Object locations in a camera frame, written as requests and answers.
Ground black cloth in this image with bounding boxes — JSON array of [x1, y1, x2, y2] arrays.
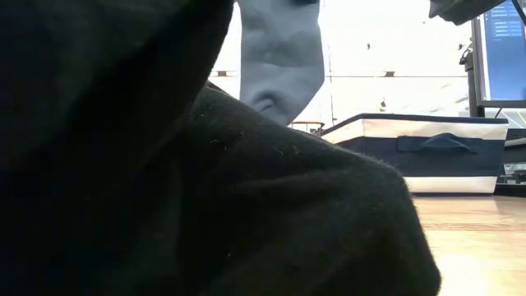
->
[[0, 0, 443, 296]]

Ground light blue grey sock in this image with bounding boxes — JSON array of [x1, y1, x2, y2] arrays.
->
[[237, 0, 325, 127]]

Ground navy and white fabric bin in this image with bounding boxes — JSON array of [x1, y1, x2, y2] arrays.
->
[[320, 113, 510, 195]]

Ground black monitor stand pole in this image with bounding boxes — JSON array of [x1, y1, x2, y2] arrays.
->
[[459, 40, 485, 118]]

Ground computer monitor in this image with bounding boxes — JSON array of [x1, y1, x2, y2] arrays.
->
[[470, 0, 526, 109]]

